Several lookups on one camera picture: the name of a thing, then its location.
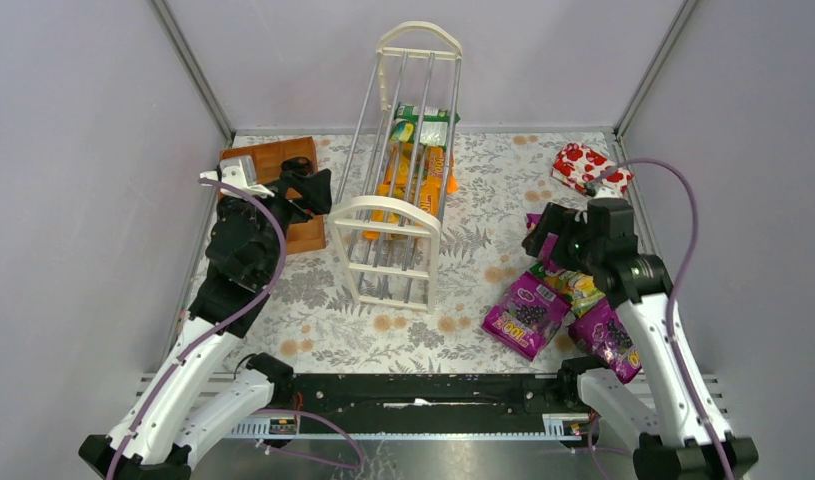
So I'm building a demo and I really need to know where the green Fox's candy bag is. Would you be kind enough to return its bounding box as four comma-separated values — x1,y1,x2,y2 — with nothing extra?
387,102,461,151

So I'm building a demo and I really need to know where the yellow green candy bag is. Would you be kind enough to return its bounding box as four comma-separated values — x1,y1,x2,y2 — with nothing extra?
528,262,605,318

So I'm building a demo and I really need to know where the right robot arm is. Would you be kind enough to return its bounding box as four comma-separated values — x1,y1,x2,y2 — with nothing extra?
522,198,759,479

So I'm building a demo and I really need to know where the brown wooden compartment tray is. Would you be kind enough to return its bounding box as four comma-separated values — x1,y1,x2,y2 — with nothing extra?
220,136,327,255

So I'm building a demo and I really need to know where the orange candy bag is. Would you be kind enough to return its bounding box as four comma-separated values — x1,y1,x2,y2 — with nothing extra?
377,142,445,195
370,176,448,228

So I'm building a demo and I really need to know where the purple grape candy bag front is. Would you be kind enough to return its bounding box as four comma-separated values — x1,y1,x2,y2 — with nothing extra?
482,272,571,361

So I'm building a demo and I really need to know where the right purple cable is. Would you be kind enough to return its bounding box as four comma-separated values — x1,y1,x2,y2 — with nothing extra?
582,157,736,480

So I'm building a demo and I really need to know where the cream and metal shelf rack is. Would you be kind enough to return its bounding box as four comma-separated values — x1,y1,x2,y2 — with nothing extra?
325,20,464,313

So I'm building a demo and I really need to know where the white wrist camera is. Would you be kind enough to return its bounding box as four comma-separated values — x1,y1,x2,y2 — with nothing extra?
199,155,275,198
585,182,623,199

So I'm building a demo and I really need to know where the purple cable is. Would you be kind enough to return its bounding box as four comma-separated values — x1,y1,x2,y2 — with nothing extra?
105,177,289,480
582,157,736,480

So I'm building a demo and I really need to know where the red white heart bag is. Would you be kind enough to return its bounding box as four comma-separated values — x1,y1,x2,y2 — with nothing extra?
551,143,634,196

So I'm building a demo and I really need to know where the floral table mat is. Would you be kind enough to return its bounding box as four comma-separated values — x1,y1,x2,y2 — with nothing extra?
218,132,616,373

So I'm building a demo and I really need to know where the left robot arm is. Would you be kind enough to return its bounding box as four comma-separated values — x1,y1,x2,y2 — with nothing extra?
78,156,332,479

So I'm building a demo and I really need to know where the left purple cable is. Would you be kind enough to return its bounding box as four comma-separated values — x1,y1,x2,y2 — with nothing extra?
105,177,289,480

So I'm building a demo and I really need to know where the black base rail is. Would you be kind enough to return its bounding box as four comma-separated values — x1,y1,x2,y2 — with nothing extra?
267,374,595,440

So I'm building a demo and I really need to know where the purple grape candy bag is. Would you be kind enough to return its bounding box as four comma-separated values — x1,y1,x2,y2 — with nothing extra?
482,272,571,361
522,213,558,265
568,299,642,384

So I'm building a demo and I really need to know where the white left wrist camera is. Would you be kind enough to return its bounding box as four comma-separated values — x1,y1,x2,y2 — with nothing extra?
199,155,275,198

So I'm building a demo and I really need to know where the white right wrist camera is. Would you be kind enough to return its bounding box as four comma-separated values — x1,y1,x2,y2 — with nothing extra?
585,182,623,199

